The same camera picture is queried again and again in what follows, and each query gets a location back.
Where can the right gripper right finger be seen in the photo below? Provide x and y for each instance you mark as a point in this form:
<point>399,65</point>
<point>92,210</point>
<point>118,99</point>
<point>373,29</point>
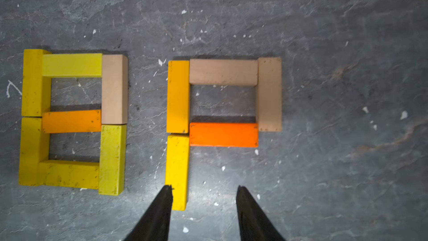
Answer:
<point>254,225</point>

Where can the yellow block top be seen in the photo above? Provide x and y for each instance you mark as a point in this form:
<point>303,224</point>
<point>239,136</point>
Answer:
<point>177,167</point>

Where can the yellow-green block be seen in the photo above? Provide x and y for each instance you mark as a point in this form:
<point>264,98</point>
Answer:
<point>112,159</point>

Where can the yellow block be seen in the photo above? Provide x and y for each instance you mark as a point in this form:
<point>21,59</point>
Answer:
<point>68,174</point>
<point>36,89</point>
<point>72,65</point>
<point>34,150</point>
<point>177,167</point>

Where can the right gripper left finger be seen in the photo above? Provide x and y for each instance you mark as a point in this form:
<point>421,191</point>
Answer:
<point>154,224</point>

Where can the yellow block bottom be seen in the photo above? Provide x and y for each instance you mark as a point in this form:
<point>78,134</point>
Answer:
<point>34,150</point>

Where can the tan block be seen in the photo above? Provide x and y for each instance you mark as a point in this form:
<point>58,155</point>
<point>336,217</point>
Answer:
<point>269,95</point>
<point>223,72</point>
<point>114,90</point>

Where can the orange block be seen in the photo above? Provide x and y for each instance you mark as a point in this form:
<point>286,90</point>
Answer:
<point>224,134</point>
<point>72,121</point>

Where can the orange-yellow block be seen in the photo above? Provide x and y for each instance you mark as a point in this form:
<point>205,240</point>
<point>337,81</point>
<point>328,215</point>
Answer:
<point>178,93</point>

